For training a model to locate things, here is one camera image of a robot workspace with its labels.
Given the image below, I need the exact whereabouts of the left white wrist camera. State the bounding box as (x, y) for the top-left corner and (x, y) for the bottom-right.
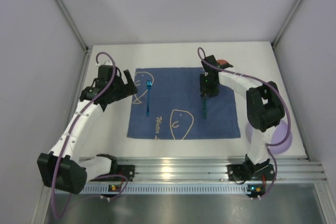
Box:
(96, 60), (112, 67)

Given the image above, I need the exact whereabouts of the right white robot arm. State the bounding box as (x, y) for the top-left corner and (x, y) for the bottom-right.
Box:
(200, 55), (289, 177)

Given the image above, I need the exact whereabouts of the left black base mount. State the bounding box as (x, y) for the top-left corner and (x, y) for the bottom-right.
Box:
(92, 165), (135, 182)

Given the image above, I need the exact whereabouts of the blue fish placemat cloth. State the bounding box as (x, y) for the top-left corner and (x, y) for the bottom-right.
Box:
(127, 68), (240, 140)

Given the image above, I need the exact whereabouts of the aluminium rail frame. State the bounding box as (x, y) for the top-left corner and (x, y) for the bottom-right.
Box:
(78, 158), (327, 183)

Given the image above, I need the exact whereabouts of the lilac plastic plate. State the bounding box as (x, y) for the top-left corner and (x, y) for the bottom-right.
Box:
(245, 120), (292, 154)

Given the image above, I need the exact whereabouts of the perforated cable duct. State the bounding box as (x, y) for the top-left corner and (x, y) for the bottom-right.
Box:
(80, 183), (265, 195)

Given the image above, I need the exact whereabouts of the salmon pink plastic cup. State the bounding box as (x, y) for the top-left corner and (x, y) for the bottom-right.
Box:
(217, 59), (228, 65)

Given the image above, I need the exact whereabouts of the green handled metal spoon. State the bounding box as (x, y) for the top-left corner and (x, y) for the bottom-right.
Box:
(203, 102), (207, 119)

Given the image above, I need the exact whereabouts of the blue plastic fork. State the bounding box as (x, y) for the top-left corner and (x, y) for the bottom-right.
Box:
(146, 79), (152, 116)

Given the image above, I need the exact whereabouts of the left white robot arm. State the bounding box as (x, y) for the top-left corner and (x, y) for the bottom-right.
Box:
(37, 65), (138, 194)

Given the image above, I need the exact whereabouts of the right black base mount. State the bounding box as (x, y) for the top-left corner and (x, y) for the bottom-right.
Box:
(227, 159), (275, 183)

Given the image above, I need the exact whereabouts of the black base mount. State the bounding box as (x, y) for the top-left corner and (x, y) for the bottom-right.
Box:
(92, 165), (135, 182)
(227, 159), (275, 183)

